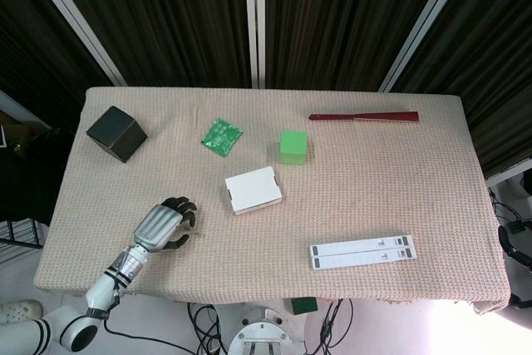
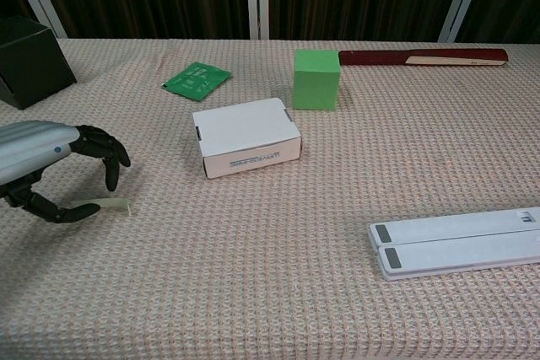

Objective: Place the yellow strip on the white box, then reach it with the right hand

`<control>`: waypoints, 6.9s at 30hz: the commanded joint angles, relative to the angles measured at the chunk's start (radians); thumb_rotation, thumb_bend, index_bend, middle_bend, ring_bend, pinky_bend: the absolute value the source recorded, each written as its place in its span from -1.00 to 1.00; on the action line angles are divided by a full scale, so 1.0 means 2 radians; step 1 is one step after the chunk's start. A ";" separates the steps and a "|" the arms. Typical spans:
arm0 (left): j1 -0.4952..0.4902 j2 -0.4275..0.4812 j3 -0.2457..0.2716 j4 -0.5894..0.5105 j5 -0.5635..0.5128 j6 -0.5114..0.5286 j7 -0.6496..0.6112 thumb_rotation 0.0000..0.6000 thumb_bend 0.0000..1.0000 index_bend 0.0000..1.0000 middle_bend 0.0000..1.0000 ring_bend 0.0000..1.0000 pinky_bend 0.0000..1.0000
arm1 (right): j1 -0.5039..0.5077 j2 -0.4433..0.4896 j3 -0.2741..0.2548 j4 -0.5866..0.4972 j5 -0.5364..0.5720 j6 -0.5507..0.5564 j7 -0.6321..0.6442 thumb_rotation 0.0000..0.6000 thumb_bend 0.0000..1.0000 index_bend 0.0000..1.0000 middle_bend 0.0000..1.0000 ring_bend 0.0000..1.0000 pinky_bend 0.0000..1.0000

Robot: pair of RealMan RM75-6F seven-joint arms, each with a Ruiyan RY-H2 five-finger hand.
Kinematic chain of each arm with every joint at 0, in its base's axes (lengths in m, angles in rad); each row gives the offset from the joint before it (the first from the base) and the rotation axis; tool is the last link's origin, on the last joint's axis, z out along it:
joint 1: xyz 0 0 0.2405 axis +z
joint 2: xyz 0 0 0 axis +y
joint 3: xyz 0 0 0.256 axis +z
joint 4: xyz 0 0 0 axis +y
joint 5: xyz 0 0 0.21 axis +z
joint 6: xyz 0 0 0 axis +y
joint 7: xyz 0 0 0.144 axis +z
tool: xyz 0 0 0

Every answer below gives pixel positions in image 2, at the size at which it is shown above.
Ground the white folded laptop stand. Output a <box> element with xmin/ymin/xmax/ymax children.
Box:
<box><xmin>367</xmin><ymin>206</ymin><xmax>540</xmax><ymax>282</ymax></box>

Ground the green cube block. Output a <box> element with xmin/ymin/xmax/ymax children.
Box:
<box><xmin>292</xmin><ymin>49</ymin><xmax>342</xmax><ymax>111</ymax></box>

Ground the white cardboard box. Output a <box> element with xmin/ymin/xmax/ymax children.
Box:
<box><xmin>192</xmin><ymin>97</ymin><xmax>304</xmax><ymax>180</ymax></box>

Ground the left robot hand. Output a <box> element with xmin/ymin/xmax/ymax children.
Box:
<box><xmin>0</xmin><ymin>120</ymin><xmax>132</xmax><ymax>224</ymax></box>

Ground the black cube box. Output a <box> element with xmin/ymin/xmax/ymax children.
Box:
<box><xmin>0</xmin><ymin>14</ymin><xmax>78</xmax><ymax>110</ymax></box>

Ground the green foil sachet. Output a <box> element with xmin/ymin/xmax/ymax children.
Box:
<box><xmin>159</xmin><ymin>61</ymin><xmax>233</xmax><ymax>102</ymax></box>

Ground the dark red folded fan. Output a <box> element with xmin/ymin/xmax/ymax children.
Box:
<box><xmin>338</xmin><ymin>48</ymin><xmax>510</xmax><ymax>68</ymax></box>

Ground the pink waffle tablecloth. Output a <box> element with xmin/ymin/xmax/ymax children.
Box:
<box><xmin>0</xmin><ymin>37</ymin><xmax>540</xmax><ymax>360</ymax></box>

